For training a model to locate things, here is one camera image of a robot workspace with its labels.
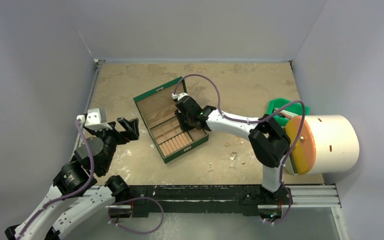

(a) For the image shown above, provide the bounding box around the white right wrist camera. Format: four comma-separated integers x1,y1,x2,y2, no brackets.
171,92,189,102

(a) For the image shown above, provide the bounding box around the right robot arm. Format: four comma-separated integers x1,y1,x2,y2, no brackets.
171,92,291,204

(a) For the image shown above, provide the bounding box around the white cylinder orange lid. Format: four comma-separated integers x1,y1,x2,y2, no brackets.
285,115,360,175

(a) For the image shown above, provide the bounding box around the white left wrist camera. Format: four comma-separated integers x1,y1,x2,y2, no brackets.
76,108,112,131

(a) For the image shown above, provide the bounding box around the green ring tray insert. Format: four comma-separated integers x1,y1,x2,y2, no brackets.
148,116,209,164

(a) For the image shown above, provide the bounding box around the green plastic bin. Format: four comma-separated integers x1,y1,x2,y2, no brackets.
263,98,303,127

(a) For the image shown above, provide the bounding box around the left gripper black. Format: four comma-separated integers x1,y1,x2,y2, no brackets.
89,116,139,173

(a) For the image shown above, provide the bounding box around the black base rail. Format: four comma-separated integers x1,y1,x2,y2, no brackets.
108,184,293,222

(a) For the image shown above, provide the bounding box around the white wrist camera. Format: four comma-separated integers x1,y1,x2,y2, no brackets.
171,92,189,102
76,108,112,131

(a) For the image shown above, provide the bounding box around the green jewelry box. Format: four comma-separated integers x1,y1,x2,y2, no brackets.
133,77,209,164

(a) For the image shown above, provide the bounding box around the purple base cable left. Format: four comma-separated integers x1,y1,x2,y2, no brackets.
108,196,165,235

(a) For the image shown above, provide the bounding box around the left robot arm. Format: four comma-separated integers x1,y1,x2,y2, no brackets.
4,113,140,240

